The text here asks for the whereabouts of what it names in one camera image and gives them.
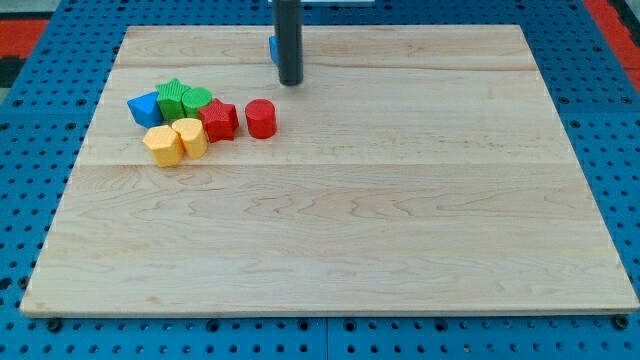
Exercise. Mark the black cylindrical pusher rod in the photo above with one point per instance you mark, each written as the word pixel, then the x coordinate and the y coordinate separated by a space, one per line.
pixel 287 15

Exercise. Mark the red cylinder block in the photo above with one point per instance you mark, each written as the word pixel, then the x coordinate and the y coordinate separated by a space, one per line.
pixel 261 118

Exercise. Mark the red star block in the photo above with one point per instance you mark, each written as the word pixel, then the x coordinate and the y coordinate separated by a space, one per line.
pixel 220 120

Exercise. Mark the green cylinder block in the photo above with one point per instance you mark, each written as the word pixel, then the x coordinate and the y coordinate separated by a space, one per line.
pixel 194 99

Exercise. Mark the green star block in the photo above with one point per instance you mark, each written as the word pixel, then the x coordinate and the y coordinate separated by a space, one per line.
pixel 169 99

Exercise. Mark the yellow cylinder block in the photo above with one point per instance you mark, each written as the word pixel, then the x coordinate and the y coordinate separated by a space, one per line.
pixel 192 135

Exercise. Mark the blue triangular block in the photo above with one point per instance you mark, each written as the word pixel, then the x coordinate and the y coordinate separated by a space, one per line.
pixel 145 110

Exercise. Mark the yellow hexagon block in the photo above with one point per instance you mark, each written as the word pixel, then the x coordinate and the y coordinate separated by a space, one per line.
pixel 164 146

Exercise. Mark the wooden board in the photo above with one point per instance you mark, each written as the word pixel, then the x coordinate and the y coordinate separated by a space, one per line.
pixel 416 171

